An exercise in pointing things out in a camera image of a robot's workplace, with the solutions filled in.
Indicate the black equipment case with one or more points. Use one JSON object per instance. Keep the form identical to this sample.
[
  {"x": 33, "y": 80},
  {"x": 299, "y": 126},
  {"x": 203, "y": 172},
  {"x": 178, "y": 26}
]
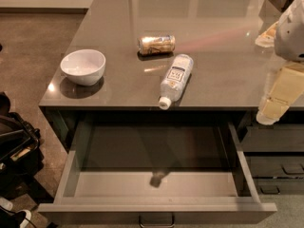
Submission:
[{"x": 19, "y": 147}]

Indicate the metal drawer handle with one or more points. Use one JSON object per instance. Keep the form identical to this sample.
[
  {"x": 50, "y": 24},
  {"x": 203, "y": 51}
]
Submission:
[{"x": 154, "y": 220}]

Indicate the white ceramic bowl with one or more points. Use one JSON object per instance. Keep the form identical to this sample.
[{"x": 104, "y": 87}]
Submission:
[{"x": 84, "y": 67}]

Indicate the closed dark lower drawers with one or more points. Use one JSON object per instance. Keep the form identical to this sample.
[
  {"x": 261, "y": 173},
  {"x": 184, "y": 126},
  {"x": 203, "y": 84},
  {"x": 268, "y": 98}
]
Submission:
[{"x": 275, "y": 153}]

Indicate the clear plastic water bottle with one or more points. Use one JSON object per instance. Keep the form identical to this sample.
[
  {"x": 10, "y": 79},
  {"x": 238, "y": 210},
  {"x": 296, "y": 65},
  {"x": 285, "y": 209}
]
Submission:
[{"x": 175, "y": 80}]

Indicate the white shoe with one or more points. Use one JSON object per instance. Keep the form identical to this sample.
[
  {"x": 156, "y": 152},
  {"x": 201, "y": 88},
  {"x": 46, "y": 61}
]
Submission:
[{"x": 10, "y": 219}]

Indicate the open grey top drawer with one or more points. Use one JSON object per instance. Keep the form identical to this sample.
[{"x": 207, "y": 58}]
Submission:
[{"x": 126, "y": 164}]

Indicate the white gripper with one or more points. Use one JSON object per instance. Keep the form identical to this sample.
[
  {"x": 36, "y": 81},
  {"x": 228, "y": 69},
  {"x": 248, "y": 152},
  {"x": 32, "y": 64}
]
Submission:
[{"x": 291, "y": 32}]

